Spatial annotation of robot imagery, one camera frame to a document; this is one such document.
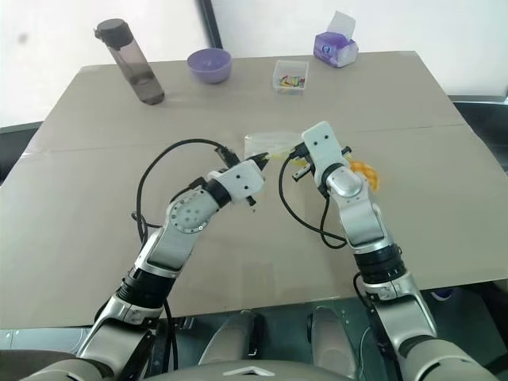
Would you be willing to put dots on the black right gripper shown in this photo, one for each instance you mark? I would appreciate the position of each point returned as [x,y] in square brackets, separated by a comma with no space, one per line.
[302,173]

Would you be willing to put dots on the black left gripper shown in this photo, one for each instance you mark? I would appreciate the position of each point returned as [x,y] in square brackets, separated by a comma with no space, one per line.
[251,200]

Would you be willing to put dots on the clear plastic bag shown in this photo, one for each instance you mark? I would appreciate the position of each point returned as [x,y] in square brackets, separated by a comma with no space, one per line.
[268,142]

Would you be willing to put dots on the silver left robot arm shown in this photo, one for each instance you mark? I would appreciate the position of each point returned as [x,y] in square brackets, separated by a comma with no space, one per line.
[178,234]

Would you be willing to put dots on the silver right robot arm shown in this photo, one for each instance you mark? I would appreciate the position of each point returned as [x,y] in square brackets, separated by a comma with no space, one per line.
[363,222]

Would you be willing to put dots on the colourful small pieces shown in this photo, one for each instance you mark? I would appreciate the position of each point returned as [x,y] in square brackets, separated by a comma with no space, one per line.
[291,82]

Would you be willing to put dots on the clear square plastic box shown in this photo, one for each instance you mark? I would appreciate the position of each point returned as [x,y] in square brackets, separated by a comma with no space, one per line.
[291,76]

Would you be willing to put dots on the purple tissue box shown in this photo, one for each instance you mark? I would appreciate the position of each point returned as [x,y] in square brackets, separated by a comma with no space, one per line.
[335,49]

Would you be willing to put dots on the purple plastic bowl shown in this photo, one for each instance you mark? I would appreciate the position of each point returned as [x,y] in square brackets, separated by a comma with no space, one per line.
[209,65]

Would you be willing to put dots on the brown cardboard table cover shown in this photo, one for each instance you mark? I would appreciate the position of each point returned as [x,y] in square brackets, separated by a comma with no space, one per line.
[119,178]

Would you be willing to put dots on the grey bottle with black lid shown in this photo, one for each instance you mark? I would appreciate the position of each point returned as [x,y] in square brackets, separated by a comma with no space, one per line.
[133,59]

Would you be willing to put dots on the silver left robot foot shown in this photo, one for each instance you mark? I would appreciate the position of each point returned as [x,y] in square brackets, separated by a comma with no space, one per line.
[232,337]

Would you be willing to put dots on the silver robot foot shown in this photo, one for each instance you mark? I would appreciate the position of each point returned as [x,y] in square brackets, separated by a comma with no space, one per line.
[331,341]
[232,337]

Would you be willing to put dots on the silver right robot foot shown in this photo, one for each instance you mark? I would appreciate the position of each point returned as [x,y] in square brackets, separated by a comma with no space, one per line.
[331,341]

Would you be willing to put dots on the small blue object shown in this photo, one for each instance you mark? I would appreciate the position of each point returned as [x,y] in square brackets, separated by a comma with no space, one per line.
[441,293]

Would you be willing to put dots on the grey robot torso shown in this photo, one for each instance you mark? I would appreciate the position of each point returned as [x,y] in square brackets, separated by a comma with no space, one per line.
[250,371]

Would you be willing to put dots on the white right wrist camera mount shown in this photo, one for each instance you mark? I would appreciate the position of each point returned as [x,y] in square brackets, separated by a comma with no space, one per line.
[322,148]

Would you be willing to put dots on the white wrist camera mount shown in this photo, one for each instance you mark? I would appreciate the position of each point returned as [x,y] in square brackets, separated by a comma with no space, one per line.
[243,180]
[322,148]

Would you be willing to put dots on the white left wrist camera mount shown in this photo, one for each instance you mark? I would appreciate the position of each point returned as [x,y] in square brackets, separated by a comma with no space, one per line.
[243,180]

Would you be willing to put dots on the dark window frame post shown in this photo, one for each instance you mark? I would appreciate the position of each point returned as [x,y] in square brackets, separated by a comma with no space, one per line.
[211,21]

